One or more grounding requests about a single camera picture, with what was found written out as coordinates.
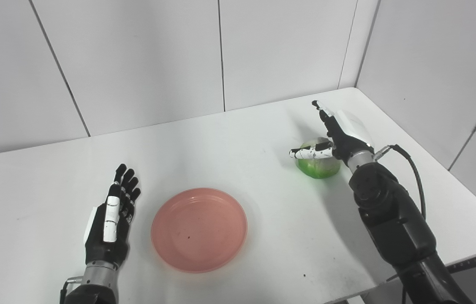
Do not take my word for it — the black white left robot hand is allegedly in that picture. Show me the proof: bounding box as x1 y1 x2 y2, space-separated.
84 164 141 269

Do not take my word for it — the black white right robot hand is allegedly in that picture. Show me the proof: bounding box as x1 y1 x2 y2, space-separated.
289 100 375 167

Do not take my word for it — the green white toy cabbage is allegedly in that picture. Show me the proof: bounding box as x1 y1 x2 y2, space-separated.
296 137 342 179

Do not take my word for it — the pink round plate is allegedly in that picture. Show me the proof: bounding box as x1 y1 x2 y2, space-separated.
151 188 248 273

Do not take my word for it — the black table control panel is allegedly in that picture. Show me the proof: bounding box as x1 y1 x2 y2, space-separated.
447 256 476 273

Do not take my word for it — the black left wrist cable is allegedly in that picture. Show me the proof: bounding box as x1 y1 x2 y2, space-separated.
60 276 84 304

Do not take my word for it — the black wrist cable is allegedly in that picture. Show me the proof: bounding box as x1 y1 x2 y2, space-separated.
60 276 84 304
374 144 427 220

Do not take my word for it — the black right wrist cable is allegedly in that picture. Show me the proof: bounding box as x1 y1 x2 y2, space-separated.
374 144 427 220

